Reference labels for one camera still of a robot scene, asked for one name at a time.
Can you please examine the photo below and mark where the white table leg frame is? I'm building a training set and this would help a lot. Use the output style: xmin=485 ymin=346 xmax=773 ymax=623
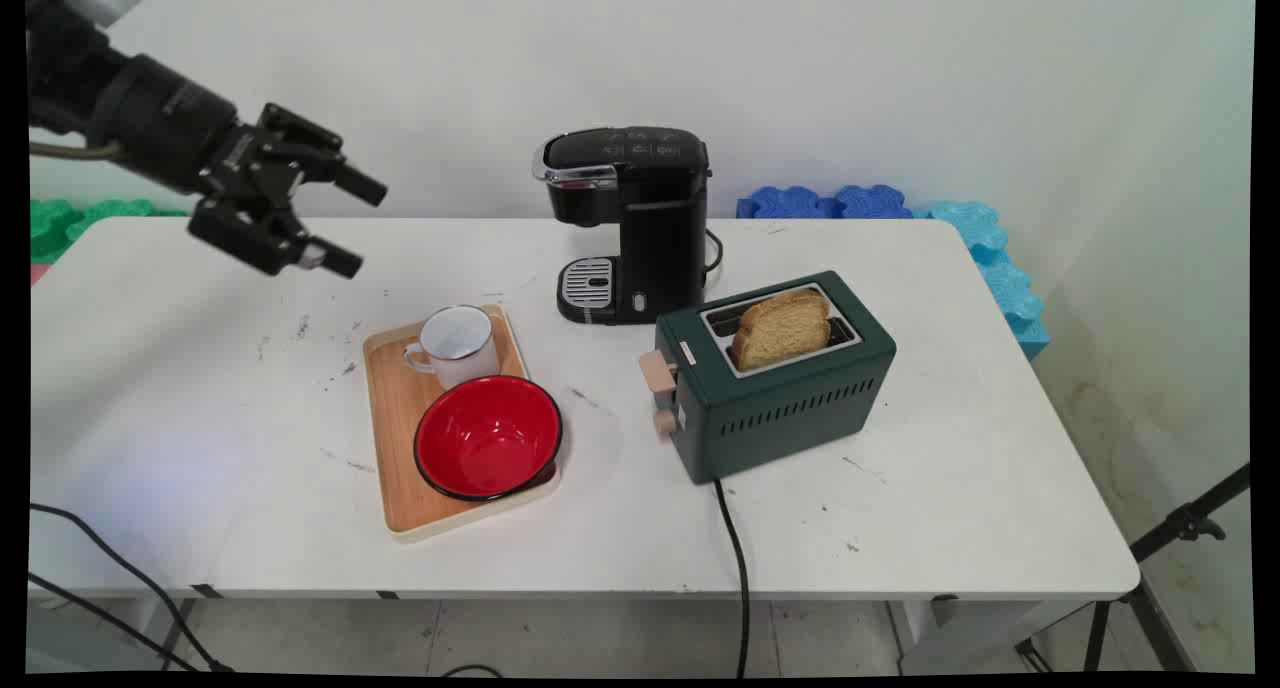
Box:
xmin=886 ymin=596 xmax=1096 ymax=677

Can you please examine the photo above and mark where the green foam mat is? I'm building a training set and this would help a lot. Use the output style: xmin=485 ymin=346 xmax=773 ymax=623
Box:
xmin=30 ymin=199 xmax=188 ymax=265

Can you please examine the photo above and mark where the metal table leg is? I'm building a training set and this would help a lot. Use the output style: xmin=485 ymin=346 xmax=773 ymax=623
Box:
xmin=158 ymin=598 xmax=201 ymax=673

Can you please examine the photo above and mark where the cyan foam mat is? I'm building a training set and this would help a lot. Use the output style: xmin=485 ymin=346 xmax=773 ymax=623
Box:
xmin=910 ymin=200 xmax=1052 ymax=362

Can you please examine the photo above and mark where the beige toaster lever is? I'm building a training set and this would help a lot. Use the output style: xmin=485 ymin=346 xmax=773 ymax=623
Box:
xmin=639 ymin=349 xmax=680 ymax=395

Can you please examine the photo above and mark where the wooden serving tray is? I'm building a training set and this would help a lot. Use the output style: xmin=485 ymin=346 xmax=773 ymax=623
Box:
xmin=362 ymin=304 xmax=562 ymax=545

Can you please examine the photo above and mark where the red bowl with black rim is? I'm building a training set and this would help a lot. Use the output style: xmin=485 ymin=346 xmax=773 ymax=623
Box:
xmin=413 ymin=375 xmax=564 ymax=502

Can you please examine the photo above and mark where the toast bread slice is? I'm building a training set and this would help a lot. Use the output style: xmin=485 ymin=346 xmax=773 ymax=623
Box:
xmin=730 ymin=288 xmax=834 ymax=373

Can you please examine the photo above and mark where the black tripod stand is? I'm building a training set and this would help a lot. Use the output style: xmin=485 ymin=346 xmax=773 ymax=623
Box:
xmin=1015 ymin=462 xmax=1253 ymax=675

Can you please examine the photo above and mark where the black toaster power cable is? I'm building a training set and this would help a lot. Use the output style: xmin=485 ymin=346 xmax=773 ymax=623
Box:
xmin=712 ymin=479 xmax=752 ymax=677

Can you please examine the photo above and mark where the black floor cable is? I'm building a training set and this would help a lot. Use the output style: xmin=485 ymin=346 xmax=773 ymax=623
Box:
xmin=30 ymin=572 xmax=201 ymax=675
xmin=30 ymin=503 xmax=235 ymax=675

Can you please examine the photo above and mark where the dark green two-slot toaster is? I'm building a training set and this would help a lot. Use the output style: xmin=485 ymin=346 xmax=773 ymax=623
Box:
xmin=653 ymin=271 xmax=898 ymax=486

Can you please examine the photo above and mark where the blue foam mat piece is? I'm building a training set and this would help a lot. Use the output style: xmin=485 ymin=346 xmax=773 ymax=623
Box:
xmin=834 ymin=184 xmax=914 ymax=220
xmin=737 ymin=185 xmax=839 ymax=220

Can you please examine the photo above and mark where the black single-serve coffee maker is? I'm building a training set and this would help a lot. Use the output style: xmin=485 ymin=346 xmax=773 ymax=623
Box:
xmin=532 ymin=125 xmax=713 ymax=326

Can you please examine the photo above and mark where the white enamel mug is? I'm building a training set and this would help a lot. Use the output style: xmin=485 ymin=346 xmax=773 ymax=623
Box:
xmin=402 ymin=305 xmax=502 ymax=391

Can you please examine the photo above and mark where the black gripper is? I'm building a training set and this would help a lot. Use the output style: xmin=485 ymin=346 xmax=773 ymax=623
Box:
xmin=95 ymin=53 xmax=389 ymax=280

